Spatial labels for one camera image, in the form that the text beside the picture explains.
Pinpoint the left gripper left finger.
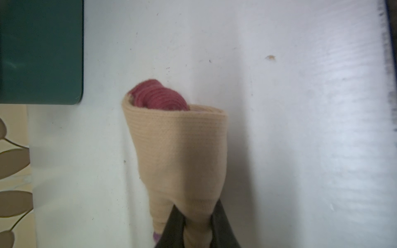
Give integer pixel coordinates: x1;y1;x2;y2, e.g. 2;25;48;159
155;206;185;248

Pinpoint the beige maroon striped sock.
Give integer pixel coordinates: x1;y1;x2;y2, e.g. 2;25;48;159
122;79;227;248

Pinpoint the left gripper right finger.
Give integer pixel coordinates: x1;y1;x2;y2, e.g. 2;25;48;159
210;200;241;248

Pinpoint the green compartment tray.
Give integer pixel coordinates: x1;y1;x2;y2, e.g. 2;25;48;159
1;0;84;105

